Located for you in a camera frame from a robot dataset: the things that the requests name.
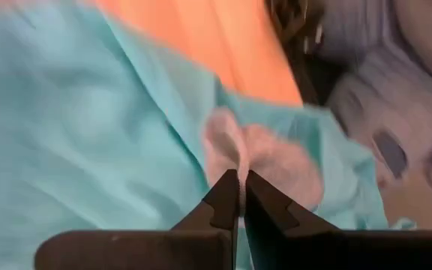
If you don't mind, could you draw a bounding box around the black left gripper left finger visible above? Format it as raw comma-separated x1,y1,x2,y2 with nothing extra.
34,168,239,270

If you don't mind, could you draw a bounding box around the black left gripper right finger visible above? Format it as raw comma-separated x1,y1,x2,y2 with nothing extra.
243,169,432,270

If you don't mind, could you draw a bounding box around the light pink sock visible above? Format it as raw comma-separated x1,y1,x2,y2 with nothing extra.
202,107,325,219

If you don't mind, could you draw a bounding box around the teal garment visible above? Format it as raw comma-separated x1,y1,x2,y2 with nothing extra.
0,0,419,270

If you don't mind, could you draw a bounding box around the black briefs white-lettered waistband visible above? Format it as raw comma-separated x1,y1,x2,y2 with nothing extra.
263,0,349,109

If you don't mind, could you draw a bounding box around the white plastic bin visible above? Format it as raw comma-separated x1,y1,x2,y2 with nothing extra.
328,74,432,230

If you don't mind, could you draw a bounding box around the orange garment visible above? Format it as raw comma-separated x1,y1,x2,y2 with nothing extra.
88,0,304,108

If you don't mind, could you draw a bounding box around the grey garment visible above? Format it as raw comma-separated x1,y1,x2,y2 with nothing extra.
313,0,432,125

